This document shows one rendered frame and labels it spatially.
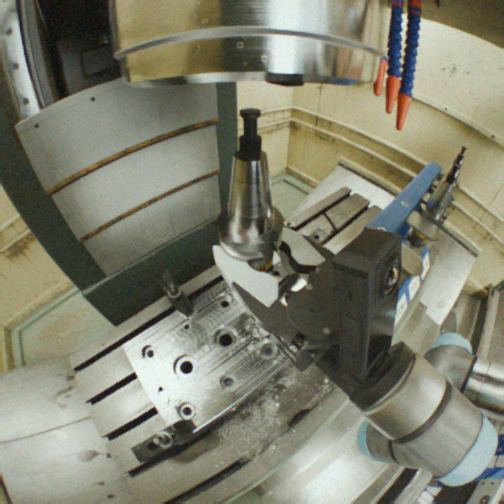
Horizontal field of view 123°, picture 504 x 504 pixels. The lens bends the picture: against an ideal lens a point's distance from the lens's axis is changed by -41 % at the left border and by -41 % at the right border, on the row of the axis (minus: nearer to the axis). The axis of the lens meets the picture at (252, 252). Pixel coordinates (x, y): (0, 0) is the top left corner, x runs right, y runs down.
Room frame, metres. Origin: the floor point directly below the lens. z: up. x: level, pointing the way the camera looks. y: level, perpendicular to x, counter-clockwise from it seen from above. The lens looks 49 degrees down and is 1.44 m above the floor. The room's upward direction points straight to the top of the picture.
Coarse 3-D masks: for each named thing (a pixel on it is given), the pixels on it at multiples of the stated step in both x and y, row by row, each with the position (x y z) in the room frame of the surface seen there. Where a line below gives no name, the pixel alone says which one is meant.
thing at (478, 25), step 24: (48, 0) 0.22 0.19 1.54; (72, 0) 0.26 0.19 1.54; (96, 0) 0.30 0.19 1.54; (456, 0) 0.22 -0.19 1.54; (480, 0) 0.18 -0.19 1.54; (48, 24) 0.30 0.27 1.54; (72, 24) 0.37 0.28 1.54; (96, 24) 0.45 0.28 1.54; (456, 24) 0.30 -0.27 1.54; (480, 24) 0.24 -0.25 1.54
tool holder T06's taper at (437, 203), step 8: (440, 184) 0.29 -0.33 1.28; (448, 184) 0.28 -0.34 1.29; (440, 192) 0.28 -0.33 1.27; (448, 192) 0.27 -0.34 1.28; (432, 200) 0.28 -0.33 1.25; (440, 200) 0.27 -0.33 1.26; (448, 200) 0.27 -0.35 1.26; (432, 208) 0.28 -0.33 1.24; (440, 208) 0.27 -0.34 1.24; (440, 216) 0.26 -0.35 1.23
